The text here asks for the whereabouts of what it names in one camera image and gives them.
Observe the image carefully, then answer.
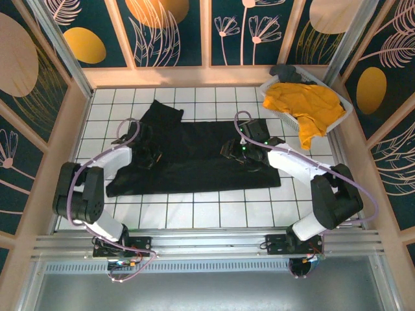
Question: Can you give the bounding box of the black t-shirt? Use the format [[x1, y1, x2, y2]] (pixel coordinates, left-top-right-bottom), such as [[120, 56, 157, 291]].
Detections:
[[105, 99, 281, 198]]

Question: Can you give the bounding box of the yellow t-shirt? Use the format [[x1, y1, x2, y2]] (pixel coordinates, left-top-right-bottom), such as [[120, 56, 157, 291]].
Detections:
[[262, 82, 346, 150]]

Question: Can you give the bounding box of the dark grey garment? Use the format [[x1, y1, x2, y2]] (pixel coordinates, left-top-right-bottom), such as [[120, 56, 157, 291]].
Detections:
[[269, 64, 317, 86]]

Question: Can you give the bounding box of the white plastic laundry basket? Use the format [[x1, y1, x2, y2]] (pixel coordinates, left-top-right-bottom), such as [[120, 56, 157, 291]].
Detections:
[[259, 65, 353, 133]]

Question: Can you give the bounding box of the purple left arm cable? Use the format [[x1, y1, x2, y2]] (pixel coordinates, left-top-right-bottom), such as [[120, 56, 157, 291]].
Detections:
[[66, 117, 160, 283]]

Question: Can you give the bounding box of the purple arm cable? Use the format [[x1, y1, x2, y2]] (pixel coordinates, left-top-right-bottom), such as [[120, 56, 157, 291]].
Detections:
[[66, 117, 160, 283], [233, 111, 380, 279]]

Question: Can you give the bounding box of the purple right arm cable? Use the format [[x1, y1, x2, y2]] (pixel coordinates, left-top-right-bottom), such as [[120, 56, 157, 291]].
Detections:
[[233, 111, 380, 279]]

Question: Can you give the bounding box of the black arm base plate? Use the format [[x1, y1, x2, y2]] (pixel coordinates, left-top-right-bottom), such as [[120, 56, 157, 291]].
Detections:
[[261, 233, 325, 257], [93, 235, 153, 259]]

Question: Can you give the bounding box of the aluminium mounting rail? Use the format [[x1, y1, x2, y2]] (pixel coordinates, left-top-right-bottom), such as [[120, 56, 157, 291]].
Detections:
[[30, 227, 385, 260]]

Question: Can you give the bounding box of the small electronics board with wires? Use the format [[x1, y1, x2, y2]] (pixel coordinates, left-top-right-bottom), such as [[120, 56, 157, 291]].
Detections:
[[106, 257, 143, 271], [287, 252, 325, 279]]

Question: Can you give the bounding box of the perforated metal cable tray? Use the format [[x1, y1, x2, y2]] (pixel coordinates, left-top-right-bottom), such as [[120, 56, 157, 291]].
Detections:
[[43, 260, 292, 273]]

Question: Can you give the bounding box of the aluminium frame post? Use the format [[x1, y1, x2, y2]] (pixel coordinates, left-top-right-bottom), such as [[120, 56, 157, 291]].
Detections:
[[27, 0, 95, 98], [319, 0, 380, 92]]

